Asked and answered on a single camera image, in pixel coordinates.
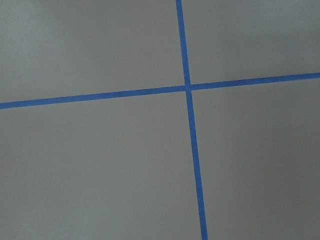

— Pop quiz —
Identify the long blue tape line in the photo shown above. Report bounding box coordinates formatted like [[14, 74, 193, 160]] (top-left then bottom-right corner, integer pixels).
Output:
[[0, 72, 320, 110]]

